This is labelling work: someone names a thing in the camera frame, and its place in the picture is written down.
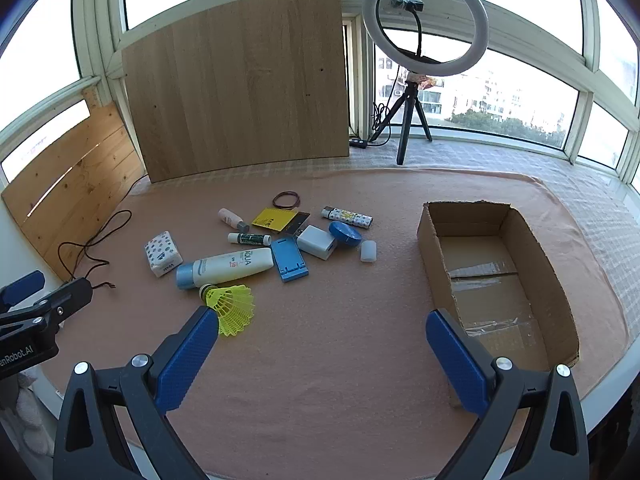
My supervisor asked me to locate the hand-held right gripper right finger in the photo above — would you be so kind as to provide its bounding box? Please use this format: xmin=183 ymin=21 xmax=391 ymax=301
xmin=426 ymin=308 xmax=591 ymax=480

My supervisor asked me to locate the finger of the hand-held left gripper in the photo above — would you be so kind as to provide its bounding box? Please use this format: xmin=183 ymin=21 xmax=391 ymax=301
xmin=0 ymin=270 xmax=46 ymax=306
xmin=0 ymin=278 xmax=93 ymax=343

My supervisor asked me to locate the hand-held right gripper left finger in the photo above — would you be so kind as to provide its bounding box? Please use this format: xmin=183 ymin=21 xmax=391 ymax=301
xmin=52 ymin=305 xmax=219 ymax=480

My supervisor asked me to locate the yellow plastic shuttlecock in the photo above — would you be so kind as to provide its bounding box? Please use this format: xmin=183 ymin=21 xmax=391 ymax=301
xmin=199 ymin=284 xmax=255 ymax=337

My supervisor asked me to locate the white sunscreen bottle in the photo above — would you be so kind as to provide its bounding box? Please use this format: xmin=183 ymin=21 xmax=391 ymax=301
xmin=176 ymin=247 xmax=275 ymax=291

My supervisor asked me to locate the cardboard box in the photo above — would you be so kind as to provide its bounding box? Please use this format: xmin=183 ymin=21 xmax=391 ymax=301
xmin=417 ymin=201 xmax=580 ymax=408

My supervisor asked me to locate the green lip balm stick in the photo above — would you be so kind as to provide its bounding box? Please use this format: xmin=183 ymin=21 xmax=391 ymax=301
xmin=228 ymin=232 xmax=272 ymax=247

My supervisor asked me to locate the blue phone stand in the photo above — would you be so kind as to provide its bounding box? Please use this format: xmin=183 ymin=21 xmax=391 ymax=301
xmin=270 ymin=236 xmax=310 ymax=283

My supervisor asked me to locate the small white bottle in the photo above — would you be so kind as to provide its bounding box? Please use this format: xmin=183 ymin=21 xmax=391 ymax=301
xmin=218 ymin=208 xmax=250 ymax=233

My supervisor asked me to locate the yellow card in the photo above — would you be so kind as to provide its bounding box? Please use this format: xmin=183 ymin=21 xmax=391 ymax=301
xmin=251 ymin=207 xmax=291 ymax=233

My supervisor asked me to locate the blue round tape measure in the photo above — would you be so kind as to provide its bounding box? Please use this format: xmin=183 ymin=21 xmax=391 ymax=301
xmin=328 ymin=221 xmax=363 ymax=248

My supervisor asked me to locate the white usb charger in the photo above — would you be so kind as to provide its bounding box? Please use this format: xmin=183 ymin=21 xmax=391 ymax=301
xmin=297 ymin=225 xmax=338 ymax=261

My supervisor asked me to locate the patterned white lighter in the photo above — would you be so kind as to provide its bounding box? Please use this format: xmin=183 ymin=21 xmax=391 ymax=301
xmin=321 ymin=206 xmax=374 ymax=229

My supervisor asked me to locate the person's left hand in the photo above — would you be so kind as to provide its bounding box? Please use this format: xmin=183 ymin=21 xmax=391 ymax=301
xmin=0 ymin=367 xmax=46 ymax=431

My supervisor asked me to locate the printed tissue pack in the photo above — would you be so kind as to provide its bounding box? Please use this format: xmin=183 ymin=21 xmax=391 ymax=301
xmin=144 ymin=230 xmax=182 ymax=278

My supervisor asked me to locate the wooden plank panel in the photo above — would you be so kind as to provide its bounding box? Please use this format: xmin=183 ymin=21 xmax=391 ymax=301
xmin=1 ymin=89 xmax=146 ymax=281

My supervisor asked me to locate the large wooden board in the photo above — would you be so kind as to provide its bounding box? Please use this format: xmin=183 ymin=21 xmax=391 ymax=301
xmin=121 ymin=0 xmax=351 ymax=184

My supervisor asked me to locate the thin black usb cable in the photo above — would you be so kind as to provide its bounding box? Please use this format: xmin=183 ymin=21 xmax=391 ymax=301
xmin=57 ymin=210 xmax=133 ymax=291

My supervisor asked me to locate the black ring light cable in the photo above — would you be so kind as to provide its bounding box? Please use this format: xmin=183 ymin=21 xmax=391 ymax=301
xmin=369 ymin=65 xmax=401 ymax=148

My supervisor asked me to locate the white ring light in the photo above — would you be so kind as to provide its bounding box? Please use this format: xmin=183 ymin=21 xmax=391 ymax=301
xmin=362 ymin=0 xmax=491 ymax=79

